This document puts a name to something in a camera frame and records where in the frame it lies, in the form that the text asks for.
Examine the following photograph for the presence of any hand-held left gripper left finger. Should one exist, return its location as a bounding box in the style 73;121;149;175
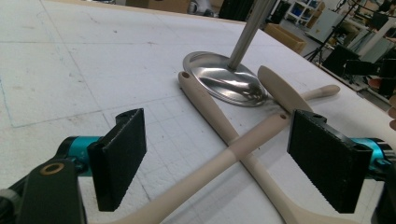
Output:
87;107;148;213

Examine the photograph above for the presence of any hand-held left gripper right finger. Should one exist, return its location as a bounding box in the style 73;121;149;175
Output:
287;109;373;214

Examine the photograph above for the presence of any beige slotted turner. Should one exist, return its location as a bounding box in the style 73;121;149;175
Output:
90;112;289;224

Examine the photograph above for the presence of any beige solid spatula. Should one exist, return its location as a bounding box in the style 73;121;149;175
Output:
257;64;341;115

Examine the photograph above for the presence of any beige skimmer spoon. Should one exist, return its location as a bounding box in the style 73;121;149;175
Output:
177;70;359;224

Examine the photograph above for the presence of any metal utensil rack stand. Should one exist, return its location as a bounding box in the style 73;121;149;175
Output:
182;0;278;107

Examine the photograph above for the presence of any white foam mat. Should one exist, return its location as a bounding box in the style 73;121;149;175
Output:
0;0;396;224

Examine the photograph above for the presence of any black monitor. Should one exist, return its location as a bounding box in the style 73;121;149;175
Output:
321;45;361;77

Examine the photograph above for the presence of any black tripod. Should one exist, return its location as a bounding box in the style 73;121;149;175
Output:
303;26;335;63

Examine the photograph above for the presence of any open tan cardboard tray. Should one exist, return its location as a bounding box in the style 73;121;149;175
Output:
263;22;308;54

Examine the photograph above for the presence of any white cabinet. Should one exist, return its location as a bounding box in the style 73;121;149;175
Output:
307;7;346;44

